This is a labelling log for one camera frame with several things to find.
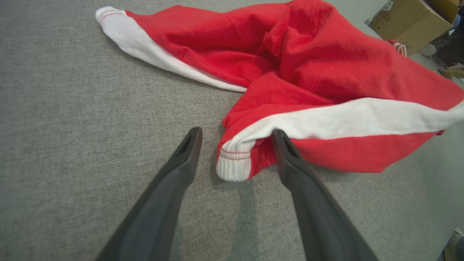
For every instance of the small cardboard box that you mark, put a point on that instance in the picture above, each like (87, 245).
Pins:
(444, 7)

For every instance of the white round object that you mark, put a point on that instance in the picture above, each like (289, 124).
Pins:
(427, 49)

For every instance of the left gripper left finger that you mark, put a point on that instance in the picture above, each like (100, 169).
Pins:
(159, 206)

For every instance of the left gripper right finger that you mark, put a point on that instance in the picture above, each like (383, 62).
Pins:
(319, 214)

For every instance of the tan shoe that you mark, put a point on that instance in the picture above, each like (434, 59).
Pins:
(453, 70)

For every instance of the large cardboard box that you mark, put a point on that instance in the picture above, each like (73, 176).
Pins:
(406, 21)

